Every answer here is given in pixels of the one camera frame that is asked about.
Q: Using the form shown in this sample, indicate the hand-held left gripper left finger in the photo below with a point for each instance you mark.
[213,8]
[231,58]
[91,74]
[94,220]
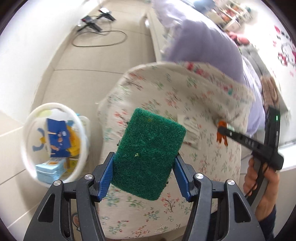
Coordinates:
[106,173]

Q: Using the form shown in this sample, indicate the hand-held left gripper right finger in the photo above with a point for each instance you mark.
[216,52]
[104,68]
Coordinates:
[182,178]

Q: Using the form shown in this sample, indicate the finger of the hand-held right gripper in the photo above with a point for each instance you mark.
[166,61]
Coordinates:
[240,138]

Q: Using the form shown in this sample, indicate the orange wrapper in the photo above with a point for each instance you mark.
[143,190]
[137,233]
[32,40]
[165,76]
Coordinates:
[222,140]

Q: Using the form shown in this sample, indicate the green scouring pad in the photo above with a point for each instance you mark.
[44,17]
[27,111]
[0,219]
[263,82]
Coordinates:
[148,153]

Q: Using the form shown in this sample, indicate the yellow paper packaging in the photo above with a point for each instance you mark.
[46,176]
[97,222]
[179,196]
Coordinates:
[74,141]

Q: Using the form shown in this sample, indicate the light blue carton box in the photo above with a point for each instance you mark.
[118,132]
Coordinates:
[49,170]

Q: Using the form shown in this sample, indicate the dark blue carton box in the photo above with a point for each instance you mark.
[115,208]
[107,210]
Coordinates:
[57,136]

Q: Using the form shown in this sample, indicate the white plastic bin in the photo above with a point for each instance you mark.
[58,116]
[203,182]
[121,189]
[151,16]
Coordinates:
[30,143]

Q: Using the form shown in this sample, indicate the person's right forearm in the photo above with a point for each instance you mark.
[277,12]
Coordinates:
[268,224]

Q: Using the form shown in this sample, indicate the person's right hand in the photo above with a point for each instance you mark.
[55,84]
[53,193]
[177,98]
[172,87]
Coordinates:
[272,185]

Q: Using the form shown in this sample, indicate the crumpled white tissue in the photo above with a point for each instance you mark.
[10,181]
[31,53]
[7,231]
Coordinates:
[190,132]

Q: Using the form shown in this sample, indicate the grey pillow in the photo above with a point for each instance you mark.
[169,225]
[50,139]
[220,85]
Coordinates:
[254,60]

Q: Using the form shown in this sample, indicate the floral cushion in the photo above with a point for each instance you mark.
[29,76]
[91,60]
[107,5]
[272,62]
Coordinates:
[161,97]

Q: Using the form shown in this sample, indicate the pink plush toy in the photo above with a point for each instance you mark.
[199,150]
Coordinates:
[239,38]

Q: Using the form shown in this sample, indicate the purple pillow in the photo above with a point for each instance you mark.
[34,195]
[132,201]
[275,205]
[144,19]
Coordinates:
[203,41]

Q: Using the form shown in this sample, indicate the white shelf unit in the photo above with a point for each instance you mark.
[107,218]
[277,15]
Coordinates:
[233,14]

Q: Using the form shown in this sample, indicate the dark cloth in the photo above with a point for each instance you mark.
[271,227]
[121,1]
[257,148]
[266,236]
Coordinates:
[204,3]

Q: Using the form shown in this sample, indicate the pink flower wall stickers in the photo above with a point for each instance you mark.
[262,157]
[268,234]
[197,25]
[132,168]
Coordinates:
[285,55]

